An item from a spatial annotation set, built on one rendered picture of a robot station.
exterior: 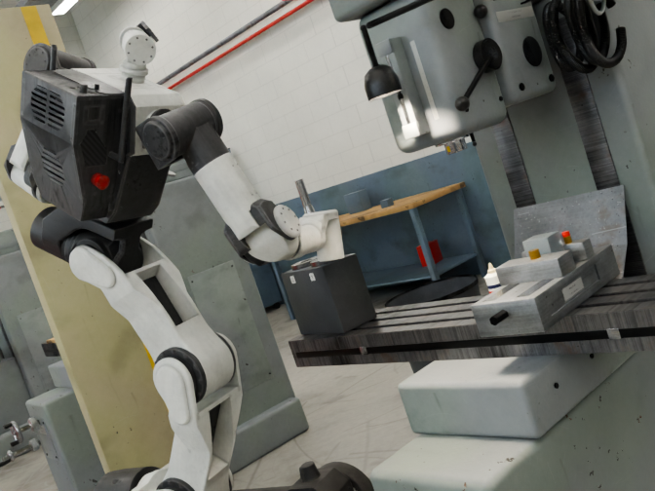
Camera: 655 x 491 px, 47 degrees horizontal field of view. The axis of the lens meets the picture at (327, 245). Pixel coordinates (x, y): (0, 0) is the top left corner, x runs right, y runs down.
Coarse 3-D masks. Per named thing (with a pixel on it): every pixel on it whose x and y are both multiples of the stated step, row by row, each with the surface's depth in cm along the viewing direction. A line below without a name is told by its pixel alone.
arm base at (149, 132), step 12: (216, 108) 159; (156, 120) 150; (216, 120) 159; (144, 132) 153; (156, 132) 151; (168, 132) 150; (144, 144) 156; (156, 144) 152; (168, 144) 150; (156, 156) 154; (168, 156) 152; (180, 156) 160
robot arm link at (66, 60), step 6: (60, 54) 176; (66, 54) 178; (60, 60) 175; (66, 60) 176; (72, 60) 178; (78, 60) 180; (84, 60) 183; (66, 66) 176; (72, 66) 178; (78, 66) 179; (84, 66) 181; (90, 66) 183
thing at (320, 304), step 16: (352, 256) 206; (288, 272) 215; (304, 272) 207; (320, 272) 201; (336, 272) 202; (352, 272) 205; (288, 288) 217; (304, 288) 210; (320, 288) 204; (336, 288) 201; (352, 288) 204; (304, 304) 212; (320, 304) 206; (336, 304) 201; (352, 304) 204; (368, 304) 207; (304, 320) 215; (320, 320) 209; (336, 320) 202; (352, 320) 203; (368, 320) 206
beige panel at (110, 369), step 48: (0, 48) 281; (0, 96) 278; (0, 144) 276; (0, 192) 277; (48, 288) 279; (96, 288) 291; (96, 336) 288; (96, 384) 285; (144, 384) 298; (96, 432) 283; (144, 432) 295
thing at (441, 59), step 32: (448, 0) 159; (384, 32) 163; (416, 32) 157; (448, 32) 158; (480, 32) 165; (416, 64) 159; (448, 64) 156; (448, 96) 156; (480, 96) 161; (448, 128) 158; (480, 128) 162
